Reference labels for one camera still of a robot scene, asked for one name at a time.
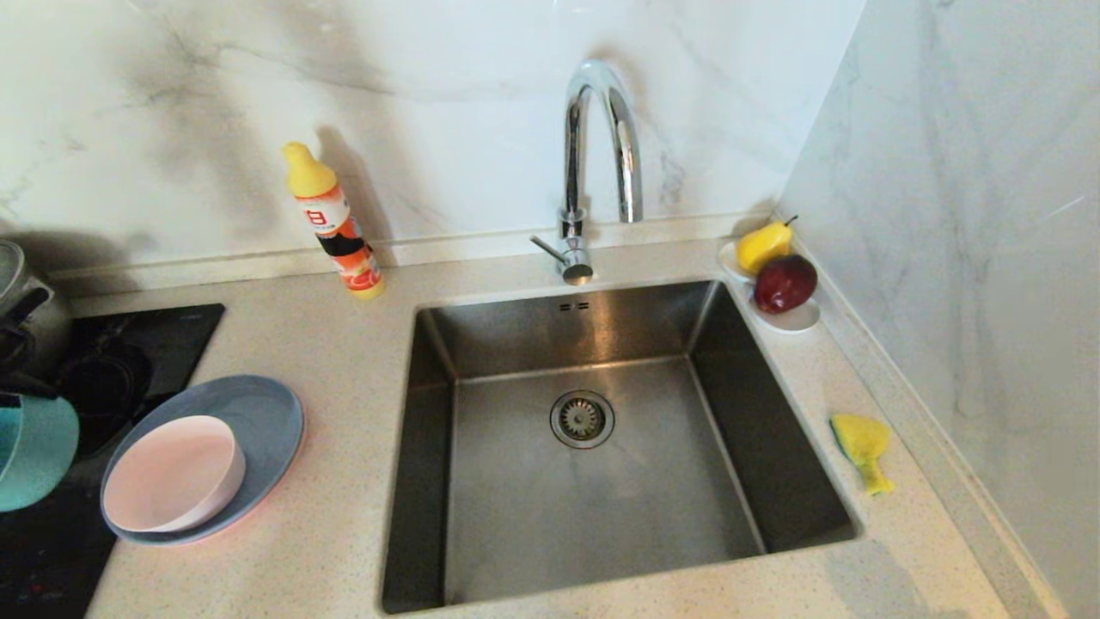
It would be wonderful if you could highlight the teal bowl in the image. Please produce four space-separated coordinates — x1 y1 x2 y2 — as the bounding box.
0 393 81 514

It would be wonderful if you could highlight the pink bowl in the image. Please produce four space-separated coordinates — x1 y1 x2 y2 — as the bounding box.
103 415 247 534

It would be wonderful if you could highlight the blue grey plate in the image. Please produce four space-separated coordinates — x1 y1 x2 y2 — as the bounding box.
101 375 305 548

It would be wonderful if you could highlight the pink plate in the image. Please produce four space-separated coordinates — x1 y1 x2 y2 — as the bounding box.
129 481 293 551

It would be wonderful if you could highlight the orange white dish soap bottle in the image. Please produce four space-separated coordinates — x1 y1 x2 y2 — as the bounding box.
284 142 386 300

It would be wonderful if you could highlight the yellow green sponge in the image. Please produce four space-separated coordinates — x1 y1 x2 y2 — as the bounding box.
830 413 896 496

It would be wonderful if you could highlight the stainless steel sink basin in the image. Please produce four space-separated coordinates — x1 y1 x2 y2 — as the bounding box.
382 279 864 615

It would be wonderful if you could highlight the steel cooking pot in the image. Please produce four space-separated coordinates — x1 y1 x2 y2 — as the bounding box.
0 239 73 379

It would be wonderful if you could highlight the black frying pan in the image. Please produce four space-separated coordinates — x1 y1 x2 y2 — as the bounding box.
52 344 154 461

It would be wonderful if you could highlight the black induction cooktop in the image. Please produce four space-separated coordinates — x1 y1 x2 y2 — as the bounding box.
0 303 227 619

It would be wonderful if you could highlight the round metal drain strainer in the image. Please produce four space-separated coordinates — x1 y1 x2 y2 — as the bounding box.
550 389 616 450

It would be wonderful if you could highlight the chrome gooseneck faucet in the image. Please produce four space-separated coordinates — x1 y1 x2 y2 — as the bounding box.
529 58 645 286

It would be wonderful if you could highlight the yellow pear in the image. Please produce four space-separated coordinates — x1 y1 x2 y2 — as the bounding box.
737 215 800 276

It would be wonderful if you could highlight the dark red apple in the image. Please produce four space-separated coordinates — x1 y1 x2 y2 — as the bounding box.
755 254 821 316

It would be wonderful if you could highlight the small white fruit dish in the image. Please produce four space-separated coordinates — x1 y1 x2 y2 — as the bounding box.
720 241 824 336

